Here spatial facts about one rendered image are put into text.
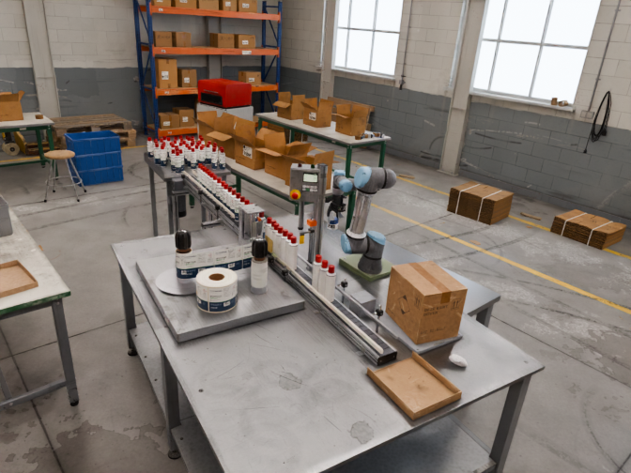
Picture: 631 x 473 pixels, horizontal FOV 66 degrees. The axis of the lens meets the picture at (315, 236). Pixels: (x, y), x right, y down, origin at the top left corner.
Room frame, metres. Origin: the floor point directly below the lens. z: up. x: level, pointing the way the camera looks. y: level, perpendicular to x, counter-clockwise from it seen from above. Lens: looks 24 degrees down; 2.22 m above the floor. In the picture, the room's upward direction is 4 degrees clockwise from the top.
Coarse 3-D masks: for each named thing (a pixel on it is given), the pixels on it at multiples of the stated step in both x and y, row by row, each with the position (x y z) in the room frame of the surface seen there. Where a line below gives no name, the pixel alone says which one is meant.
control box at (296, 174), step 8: (296, 168) 2.58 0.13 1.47; (304, 168) 2.58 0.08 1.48; (296, 176) 2.57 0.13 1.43; (296, 184) 2.57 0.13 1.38; (304, 184) 2.57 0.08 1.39; (312, 184) 2.57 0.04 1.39; (304, 192) 2.57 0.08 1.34; (312, 192) 2.57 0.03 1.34; (296, 200) 2.58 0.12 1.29; (304, 200) 2.57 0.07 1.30; (312, 200) 2.57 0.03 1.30
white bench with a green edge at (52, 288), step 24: (0, 240) 2.80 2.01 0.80; (24, 240) 2.82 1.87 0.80; (24, 264) 2.51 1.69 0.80; (48, 264) 2.53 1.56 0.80; (48, 288) 2.26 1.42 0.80; (0, 312) 2.04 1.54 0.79; (24, 312) 2.15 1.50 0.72; (0, 384) 2.17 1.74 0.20; (48, 384) 2.20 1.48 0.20; (72, 384) 2.25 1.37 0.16; (0, 408) 2.01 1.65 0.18
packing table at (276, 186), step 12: (240, 168) 4.84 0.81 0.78; (264, 168) 4.89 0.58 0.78; (240, 180) 6.08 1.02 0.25; (252, 180) 4.54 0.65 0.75; (264, 180) 4.48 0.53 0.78; (276, 180) 4.51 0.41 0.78; (240, 192) 6.08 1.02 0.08; (276, 192) 4.32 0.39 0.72; (288, 192) 4.18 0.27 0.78; (348, 192) 4.49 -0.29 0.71; (192, 204) 5.62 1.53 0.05; (348, 204) 4.54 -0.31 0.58; (264, 216) 5.04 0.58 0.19; (348, 216) 4.53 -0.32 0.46
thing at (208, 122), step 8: (200, 112) 5.78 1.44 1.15; (208, 112) 5.85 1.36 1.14; (216, 112) 5.91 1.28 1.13; (200, 120) 5.49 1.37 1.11; (208, 120) 5.83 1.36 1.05; (216, 120) 5.50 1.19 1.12; (224, 120) 5.57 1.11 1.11; (232, 120) 5.64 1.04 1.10; (200, 128) 5.69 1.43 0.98; (208, 128) 5.55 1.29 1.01; (216, 128) 5.50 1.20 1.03; (224, 128) 5.58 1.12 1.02; (232, 128) 5.65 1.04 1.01
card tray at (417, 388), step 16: (368, 368) 1.69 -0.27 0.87; (384, 368) 1.75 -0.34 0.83; (400, 368) 1.75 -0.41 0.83; (416, 368) 1.76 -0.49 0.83; (432, 368) 1.73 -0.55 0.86; (384, 384) 1.60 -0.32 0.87; (400, 384) 1.65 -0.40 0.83; (416, 384) 1.65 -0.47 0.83; (432, 384) 1.66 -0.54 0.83; (448, 384) 1.65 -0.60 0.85; (400, 400) 1.52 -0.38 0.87; (416, 400) 1.56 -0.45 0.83; (432, 400) 1.56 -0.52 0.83; (448, 400) 1.55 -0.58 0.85; (416, 416) 1.46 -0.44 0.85
